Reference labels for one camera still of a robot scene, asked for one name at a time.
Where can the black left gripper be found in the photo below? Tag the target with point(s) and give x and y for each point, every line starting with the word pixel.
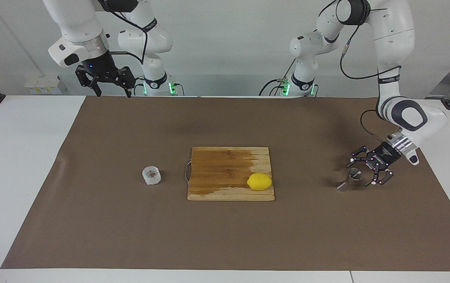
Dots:
pixel 384 157

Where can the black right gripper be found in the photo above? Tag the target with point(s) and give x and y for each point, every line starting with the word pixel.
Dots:
pixel 101 67

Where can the steel jigger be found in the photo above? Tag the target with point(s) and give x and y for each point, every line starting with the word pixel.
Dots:
pixel 344 185

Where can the small clear glass cup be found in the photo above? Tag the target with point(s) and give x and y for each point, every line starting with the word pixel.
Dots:
pixel 152 179

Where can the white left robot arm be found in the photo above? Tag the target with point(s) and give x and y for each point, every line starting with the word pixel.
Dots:
pixel 393 39

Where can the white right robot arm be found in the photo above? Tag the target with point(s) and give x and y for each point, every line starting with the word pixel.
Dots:
pixel 75 19

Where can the white socket box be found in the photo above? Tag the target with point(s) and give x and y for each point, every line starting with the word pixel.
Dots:
pixel 44 84

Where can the yellow lemon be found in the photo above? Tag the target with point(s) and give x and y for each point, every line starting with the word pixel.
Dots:
pixel 259 181

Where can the wooden cutting board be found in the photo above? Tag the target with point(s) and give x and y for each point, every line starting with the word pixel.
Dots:
pixel 217 173

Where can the brown table mat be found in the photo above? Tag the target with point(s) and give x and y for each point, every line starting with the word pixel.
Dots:
pixel 130 236

